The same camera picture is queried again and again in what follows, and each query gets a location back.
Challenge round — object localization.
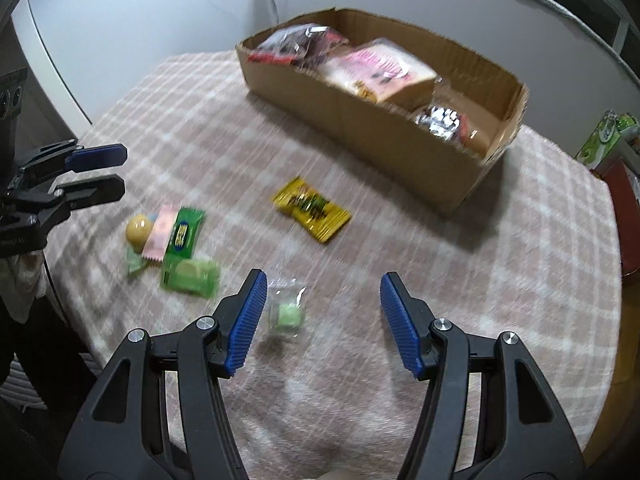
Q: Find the large brown chocolate bar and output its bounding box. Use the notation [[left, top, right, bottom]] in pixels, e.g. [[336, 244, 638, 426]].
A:
[[414, 102, 481, 148]]

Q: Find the white cloth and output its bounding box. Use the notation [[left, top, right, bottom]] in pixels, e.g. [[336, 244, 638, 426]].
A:
[[10, 250, 48, 323]]

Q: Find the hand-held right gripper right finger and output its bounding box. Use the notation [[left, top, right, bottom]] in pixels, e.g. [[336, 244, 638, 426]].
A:
[[380, 271, 588, 480]]

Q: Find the green snack packet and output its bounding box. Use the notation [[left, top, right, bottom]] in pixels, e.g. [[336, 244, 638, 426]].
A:
[[162, 207, 207, 266]]

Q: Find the green candy roll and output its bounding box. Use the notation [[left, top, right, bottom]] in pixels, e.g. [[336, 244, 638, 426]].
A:
[[161, 256, 222, 300]]

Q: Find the pink snack packet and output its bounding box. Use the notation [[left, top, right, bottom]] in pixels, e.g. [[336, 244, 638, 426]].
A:
[[141, 205, 177, 262]]

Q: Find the yellow snack packet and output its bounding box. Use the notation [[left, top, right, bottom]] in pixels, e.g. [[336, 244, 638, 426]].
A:
[[271, 176, 352, 246]]

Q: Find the round ball candy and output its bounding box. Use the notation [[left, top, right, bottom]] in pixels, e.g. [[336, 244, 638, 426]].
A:
[[125, 214, 156, 251]]

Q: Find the pink white bread packet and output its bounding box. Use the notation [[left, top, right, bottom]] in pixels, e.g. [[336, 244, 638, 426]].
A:
[[320, 39, 438, 106]]

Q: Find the light green wrapper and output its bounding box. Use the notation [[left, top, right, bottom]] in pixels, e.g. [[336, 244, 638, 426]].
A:
[[125, 250, 151, 277]]

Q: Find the green paper bag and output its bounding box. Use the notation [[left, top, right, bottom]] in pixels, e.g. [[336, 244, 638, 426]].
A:
[[575, 110, 640, 171]]

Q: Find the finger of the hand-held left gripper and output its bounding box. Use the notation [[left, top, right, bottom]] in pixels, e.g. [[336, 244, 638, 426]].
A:
[[7, 174, 127, 232], [17, 141, 127, 184]]

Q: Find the red cardboard box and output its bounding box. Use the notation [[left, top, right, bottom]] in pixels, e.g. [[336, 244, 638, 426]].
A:
[[600, 160, 640, 276]]

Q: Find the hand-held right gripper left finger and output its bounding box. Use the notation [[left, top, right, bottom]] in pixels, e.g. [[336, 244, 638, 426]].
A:
[[57, 269, 268, 480]]

